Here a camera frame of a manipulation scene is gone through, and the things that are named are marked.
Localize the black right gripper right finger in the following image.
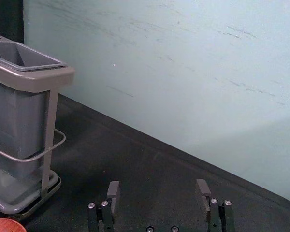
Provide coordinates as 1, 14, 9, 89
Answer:
195, 179, 235, 232

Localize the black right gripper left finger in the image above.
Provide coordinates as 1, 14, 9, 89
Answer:
87, 180, 120, 232

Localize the black table cloth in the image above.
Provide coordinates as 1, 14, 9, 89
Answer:
21, 93, 290, 232

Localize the grey plastic drip tray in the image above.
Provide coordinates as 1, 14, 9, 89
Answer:
0, 165, 59, 215

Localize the round red-brown wooden object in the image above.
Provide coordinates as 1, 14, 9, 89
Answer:
0, 218, 27, 232

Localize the grey plastic bin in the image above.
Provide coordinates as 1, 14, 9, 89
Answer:
0, 30, 68, 171

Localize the brown metal rack frame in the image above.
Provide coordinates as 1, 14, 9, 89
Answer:
0, 58, 76, 220

